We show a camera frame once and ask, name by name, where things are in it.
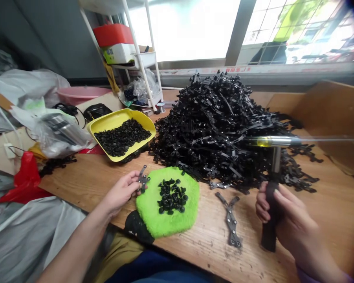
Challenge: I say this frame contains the person's left hand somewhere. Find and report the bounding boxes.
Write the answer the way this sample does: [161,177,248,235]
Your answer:
[102,170,149,219]

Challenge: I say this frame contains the person's right hand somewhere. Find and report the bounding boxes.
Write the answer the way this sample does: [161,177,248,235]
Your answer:
[255,181,321,256]

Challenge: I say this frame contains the hammer with black handle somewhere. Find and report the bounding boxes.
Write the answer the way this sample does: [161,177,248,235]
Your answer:
[244,135,301,253]

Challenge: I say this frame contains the black metal bracket strip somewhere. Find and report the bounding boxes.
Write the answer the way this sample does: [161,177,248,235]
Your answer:
[136,165,150,194]

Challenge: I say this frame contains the green fluffy pad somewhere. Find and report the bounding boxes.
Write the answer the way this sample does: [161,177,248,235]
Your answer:
[135,166,201,239]

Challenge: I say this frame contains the pile of black rivets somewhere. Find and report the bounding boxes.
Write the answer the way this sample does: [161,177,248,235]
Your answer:
[157,178,189,215]

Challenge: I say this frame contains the heap of black rivets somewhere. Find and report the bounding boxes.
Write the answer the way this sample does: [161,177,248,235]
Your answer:
[94,118,152,156]

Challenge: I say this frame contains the yellow plastic scoop tray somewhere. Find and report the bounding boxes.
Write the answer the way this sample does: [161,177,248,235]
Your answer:
[86,108,157,163]

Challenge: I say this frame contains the person's legs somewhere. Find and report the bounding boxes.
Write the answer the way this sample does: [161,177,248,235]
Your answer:
[99,227,213,283]

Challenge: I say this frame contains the small pile of black brackets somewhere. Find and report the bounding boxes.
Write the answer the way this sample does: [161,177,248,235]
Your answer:
[39,158,78,178]

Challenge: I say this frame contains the clear plastic bag with flask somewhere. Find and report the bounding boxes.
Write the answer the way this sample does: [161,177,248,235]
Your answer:
[11,97,92,160]

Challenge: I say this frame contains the black pouch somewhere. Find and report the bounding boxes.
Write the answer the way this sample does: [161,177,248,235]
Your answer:
[83,103,114,122]

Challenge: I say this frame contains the red plastic bag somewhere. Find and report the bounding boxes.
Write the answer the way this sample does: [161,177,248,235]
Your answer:
[0,151,52,204]

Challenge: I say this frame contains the grey plastic bag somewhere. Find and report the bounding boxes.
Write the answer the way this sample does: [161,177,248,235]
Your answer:
[0,196,88,283]

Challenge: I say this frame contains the large pile of black brackets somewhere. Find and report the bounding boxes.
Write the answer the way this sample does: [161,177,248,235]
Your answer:
[148,72,324,195]

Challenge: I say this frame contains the pink plastic basin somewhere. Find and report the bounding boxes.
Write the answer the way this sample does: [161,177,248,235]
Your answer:
[56,86,111,107]

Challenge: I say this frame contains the white plastic bag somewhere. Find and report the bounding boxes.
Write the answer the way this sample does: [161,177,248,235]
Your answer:
[0,69,71,108]

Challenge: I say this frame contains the window with metal grille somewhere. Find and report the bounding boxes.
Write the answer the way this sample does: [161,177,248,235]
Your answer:
[127,0,354,73]

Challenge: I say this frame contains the forked black bracket assembly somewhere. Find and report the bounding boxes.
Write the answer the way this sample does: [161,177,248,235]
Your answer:
[215,192,243,247]

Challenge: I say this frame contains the cardboard box wall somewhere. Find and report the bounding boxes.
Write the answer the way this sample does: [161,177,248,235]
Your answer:
[265,79,354,183]

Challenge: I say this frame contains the white wire shelf rack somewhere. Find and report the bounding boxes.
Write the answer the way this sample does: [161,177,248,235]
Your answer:
[79,0,163,114]

